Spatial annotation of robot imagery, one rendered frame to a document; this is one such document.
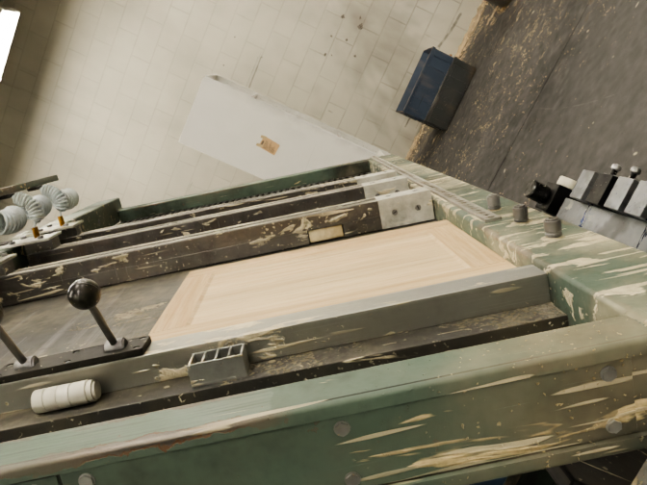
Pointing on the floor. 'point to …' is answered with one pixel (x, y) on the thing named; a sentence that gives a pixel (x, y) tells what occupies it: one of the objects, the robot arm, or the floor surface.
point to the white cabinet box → (264, 133)
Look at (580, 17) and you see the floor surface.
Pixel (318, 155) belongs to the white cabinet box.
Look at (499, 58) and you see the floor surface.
